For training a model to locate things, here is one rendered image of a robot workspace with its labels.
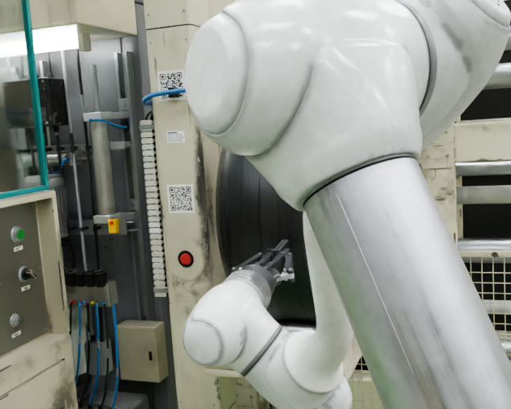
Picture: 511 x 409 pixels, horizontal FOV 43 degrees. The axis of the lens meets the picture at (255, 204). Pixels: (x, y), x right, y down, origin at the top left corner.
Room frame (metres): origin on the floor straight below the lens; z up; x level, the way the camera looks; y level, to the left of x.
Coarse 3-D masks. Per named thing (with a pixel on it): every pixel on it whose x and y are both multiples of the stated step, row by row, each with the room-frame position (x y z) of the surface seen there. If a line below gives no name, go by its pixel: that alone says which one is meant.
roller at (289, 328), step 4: (276, 320) 1.52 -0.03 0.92; (280, 324) 1.50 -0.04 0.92; (284, 324) 1.49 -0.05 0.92; (288, 324) 1.49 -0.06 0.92; (292, 324) 1.49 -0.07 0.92; (296, 324) 1.49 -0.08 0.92; (300, 324) 1.48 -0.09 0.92; (304, 324) 1.48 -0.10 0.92; (308, 324) 1.48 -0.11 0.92; (312, 324) 1.47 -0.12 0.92; (284, 328) 1.49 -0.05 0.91; (288, 328) 1.48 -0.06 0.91; (292, 328) 1.48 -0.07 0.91; (296, 328) 1.48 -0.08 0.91; (300, 328) 1.47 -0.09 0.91; (304, 328) 1.47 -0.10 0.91; (308, 328) 1.47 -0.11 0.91; (312, 328) 1.46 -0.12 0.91
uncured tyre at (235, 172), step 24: (240, 168) 1.41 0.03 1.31; (216, 192) 1.45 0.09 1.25; (240, 192) 1.39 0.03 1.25; (264, 192) 1.37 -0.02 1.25; (216, 216) 1.44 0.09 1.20; (240, 216) 1.38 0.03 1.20; (264, 216) 1.36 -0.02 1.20; (288, 216) 1.34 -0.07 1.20; (240, 240) 1.38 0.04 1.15; (264, 240) 1.36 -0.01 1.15; (240, 264) 1.40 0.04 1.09; (288, 288) 1.39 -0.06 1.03; (288, 312) 1.45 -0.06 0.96; (312, 312) 1.43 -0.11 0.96
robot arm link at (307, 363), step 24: (312, 240) 0.81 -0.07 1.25; (312, 264) 0.83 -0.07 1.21; (312, 288) 0.86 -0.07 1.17; (336, 312) 0.85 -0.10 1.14; (288, 336) 0.98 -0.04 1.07; (312, 336) 0.92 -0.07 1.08; (336, 336) 0.87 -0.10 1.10; (264, 360) 0.95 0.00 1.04; (288, 360) 0.93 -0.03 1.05; (312, 360) 0.91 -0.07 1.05; (336, 360) 0.90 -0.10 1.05; (264, 384) 0.95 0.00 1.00; (288, 384) 0.92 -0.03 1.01; (312, 384) 0.91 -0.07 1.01; (336, 384) 0.93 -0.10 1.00; (288, 408) 0.95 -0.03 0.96; (312, 408) 0.93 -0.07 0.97; (336, 408) 0.93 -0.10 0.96
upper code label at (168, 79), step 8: (160, 72) 1.67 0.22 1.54; (168, 72) 1.66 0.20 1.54; (176, 72) 1.65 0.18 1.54; (160, 80) 1.67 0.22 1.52; (168, 80) 1.66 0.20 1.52; (176, 80) 1.65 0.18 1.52; (184, 80) 1.64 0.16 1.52; (160, 88) 1.67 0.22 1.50; (160, 96) 1.67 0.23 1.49; (168, 96) 1.66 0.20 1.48; (184, 96) 1.64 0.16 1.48
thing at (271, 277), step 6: (258, 270) 1.13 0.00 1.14; (264, 270) 1.14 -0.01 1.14; (270, 270) 1.18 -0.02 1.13; (276, 270) 1.18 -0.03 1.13; (264, 276) 1.12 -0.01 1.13; (270, 276) 1.14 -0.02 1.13; (276, 276) 1.16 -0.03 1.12; (270, 282) 1.13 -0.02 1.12; (276, 282) 1.15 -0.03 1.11; (270, 288) 1.12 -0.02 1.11
